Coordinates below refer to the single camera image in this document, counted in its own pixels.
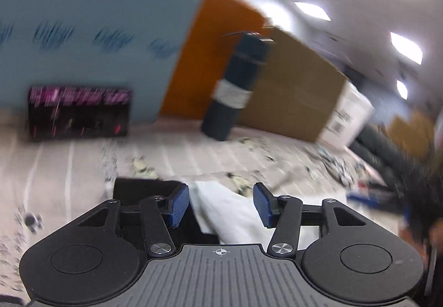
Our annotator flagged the black cloth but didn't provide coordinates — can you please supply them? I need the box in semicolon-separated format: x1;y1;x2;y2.
112;178;220;245

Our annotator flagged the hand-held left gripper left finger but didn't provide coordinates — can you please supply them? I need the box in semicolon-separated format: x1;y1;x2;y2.
74;184;190;257

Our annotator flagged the dark rolled mat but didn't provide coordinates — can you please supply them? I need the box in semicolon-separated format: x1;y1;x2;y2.
202;33;272;141

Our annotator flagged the printed beige bedsheet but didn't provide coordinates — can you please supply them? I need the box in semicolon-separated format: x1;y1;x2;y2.
0;109;416;294

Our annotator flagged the small brown cardboard box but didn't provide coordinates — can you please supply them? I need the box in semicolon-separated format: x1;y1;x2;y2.
388;113;437;158

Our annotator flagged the black box with pink print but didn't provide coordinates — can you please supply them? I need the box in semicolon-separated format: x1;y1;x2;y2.
28;85;132;141

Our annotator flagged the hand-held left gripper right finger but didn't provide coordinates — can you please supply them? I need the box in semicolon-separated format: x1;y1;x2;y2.
253;183;372;257

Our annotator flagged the white cloth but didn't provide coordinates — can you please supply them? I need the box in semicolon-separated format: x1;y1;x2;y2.
189;180;326;245

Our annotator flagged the orange box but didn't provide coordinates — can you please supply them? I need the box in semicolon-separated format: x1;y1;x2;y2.
158;0;271;122

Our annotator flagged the dark grey cloth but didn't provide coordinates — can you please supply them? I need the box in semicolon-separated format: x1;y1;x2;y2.
349;127;416;190

